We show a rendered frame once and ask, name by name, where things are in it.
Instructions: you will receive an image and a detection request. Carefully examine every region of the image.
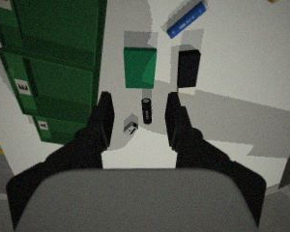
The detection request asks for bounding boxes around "green three-compartment bin rack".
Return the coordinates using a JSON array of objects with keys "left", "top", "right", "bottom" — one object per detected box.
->
[{"left": 0, "top": 0, "right": 107, "bottom": 145}]

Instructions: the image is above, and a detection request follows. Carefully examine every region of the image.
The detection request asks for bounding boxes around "blue battery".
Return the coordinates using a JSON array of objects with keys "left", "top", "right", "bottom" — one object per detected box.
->
[{"left": 166, "top": 0, "right": 209, "bottom": 39}]

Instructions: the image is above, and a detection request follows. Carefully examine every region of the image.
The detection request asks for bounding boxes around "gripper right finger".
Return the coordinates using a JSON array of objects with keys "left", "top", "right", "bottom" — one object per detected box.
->
[{"left": 164, "top": 92, "right": 267, "bottom": 228}]

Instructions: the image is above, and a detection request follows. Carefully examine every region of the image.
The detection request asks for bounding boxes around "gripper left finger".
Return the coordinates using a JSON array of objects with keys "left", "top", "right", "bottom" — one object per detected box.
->
[{"left": 6, "top": 92, "right": 115, "bottom": 232}]

